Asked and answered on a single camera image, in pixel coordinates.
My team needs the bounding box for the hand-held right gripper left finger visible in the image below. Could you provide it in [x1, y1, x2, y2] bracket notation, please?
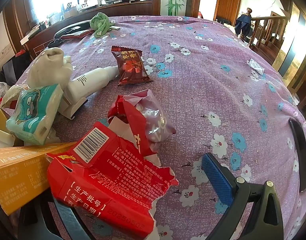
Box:
[18, 195, 88, 240]

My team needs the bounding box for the green tissue pack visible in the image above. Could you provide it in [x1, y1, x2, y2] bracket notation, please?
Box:
[6, 83, 64, 146]

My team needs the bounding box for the green cloth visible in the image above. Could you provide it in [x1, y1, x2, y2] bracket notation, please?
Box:
[90, 12, 111, 39]

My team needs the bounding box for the crumpled red clear wrapper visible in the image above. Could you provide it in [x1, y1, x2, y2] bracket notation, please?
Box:
[107, 89, 177, 155]

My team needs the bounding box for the yellow cardboard box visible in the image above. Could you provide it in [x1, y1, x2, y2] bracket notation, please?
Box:
[0, 141, 78, 216]

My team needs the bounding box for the small white paper packet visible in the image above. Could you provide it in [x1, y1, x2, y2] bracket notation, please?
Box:
[247, 58, 266, 75]

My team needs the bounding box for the black flat bag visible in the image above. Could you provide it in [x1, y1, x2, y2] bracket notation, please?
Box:
[54, 20, 92, 37]

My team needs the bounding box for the purple floral tablecloth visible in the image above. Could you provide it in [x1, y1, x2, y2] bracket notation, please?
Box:
[2, 15, 306, 240]

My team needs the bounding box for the dark red snack packet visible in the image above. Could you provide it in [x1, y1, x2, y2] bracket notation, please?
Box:
[111, 46, 153, 87]

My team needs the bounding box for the cluttered wooden counter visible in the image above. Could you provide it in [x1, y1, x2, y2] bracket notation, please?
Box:
[3, 0, 161, 62]

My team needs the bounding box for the red torn cardboard box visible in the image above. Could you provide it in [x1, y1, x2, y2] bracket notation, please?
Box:
[46, 121, 179, 240]

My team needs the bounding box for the white knitted beanie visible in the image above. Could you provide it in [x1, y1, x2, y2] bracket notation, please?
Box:
[26, 47, 73, 90]

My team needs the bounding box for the white spray bottle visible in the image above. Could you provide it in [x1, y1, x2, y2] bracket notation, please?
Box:
[66, 66, 119, 105]

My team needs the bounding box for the black curved object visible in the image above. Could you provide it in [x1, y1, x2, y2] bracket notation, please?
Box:
[288, 119, 306, 193]

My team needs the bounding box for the wooden door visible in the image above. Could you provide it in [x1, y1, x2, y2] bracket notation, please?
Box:
[214, 0, 243, 27]

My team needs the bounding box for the dark blue jacket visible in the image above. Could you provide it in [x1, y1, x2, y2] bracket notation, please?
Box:
[234, 13, 254, 41]

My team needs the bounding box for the wooden stair railing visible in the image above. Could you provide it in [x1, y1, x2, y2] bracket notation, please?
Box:
[243, 7, 288, 57]

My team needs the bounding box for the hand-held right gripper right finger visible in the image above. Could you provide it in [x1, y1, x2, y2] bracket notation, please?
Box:
[201, 152, 284, 240]

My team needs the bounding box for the red wallet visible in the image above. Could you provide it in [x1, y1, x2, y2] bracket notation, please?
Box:
[60, 29, 94, 41]

